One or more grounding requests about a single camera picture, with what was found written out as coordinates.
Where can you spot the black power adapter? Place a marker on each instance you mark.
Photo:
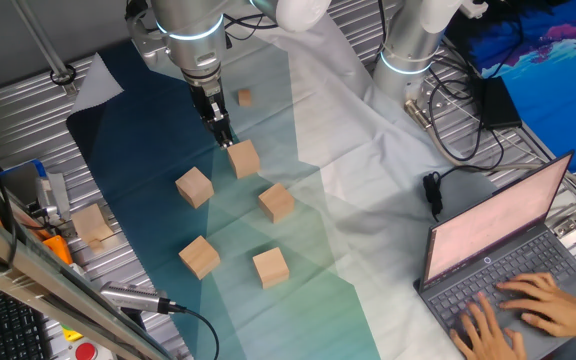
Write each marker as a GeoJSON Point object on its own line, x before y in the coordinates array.
{"type": "Point", "coordinates": [499, 105]}

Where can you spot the grey metal pole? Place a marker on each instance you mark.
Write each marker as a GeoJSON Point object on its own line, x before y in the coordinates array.
{"type": "Point", "coordinates": [38, 37]}

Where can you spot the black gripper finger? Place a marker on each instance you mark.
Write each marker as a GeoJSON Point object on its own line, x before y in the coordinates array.
{"type": "Point", "coordinates": [219, 125]}

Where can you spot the blue illustrated mat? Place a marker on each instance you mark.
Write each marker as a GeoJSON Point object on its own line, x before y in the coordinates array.
{"type": "Point", "coordinates": [563, 85]}

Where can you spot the blue green white cloth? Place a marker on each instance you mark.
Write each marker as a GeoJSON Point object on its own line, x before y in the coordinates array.
{"type": "Point", "coordinates": [158, 150]}

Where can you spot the grey laptop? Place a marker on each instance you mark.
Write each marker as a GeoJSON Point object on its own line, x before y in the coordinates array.
{"type": "Point", "coordinates": [493, 220]}

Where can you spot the silver camera mount bracket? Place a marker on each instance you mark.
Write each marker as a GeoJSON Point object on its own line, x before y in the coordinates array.
{"type": "Point", "coordinates": [144, 47]}

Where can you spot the grey box red button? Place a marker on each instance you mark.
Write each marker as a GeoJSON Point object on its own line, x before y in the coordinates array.
{"type": "Point", "coordinates": [85, 351]}

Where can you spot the aluminium frame beam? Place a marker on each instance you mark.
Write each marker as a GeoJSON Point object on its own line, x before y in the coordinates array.
{"type": "Point", "coordinates": [43, 280]}

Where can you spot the silver cylindrical device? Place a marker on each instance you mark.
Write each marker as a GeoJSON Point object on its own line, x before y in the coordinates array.
{"type": "Point", "coordinates": [133, 297]}

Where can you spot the person's left hand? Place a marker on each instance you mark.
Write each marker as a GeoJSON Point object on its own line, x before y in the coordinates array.
{"type": "Point", "coordinates": [495, 347]}

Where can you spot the person's right hand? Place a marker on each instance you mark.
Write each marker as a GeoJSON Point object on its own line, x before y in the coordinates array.
{"type": "Point", "coordinates": [558, 310]}

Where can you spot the wooden cube block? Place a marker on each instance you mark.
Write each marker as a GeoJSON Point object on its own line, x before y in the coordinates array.
{"type": "Point", "coordinates": [199, 258]}
{"type": "Point", "coordinates": [270, 268]}
{"type": "Point", "coordinates": [194, 189]}
{"type": "Point", "coordinates": [276, 202]}
{"type": "Point", "coordinates": [243, 160]}
{"type": "Point", "coordinates": [89, 222]}

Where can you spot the orange button box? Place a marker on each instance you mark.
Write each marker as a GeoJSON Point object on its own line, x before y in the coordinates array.
{"type": "Point", "coordinates": [59, 249]}

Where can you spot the small wooden cube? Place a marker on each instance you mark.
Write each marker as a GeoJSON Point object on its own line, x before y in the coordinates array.
{"type": "Point", "coordinates": [244, 98]}

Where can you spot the black keyboard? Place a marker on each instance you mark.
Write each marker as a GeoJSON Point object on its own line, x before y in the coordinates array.
{"type": "Point", "coordinates": [8, 327]}

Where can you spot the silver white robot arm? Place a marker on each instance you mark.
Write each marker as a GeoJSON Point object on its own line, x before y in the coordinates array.
{"type": "Point", "coordinates": [193, 45]}

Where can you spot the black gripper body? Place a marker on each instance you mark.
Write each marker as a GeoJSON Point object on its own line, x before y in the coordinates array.
{"type": "Point", "coordinates": [207, 94]}

